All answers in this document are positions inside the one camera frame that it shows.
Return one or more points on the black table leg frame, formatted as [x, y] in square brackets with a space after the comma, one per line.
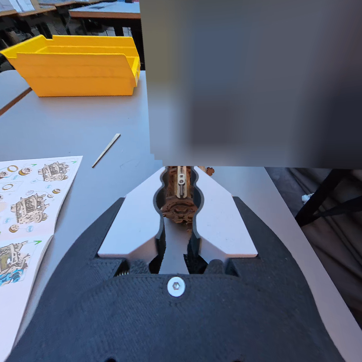
[325, 198]

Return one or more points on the wooden model assembly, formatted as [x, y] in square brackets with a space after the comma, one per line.
[178, 195]

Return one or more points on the grey table with wooden edge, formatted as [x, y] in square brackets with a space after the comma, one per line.
[107, 11]

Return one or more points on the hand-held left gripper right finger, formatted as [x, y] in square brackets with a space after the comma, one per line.
[217, 220]

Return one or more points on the yellow plastic bin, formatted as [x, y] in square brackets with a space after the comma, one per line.
[74, 66]

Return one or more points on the illustrated instruction booklet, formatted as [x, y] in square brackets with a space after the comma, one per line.
[28, 226]

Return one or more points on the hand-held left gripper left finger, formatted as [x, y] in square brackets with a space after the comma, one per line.
[135, 220]

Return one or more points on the thin wooden stick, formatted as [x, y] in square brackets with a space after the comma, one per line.
[106, 150]

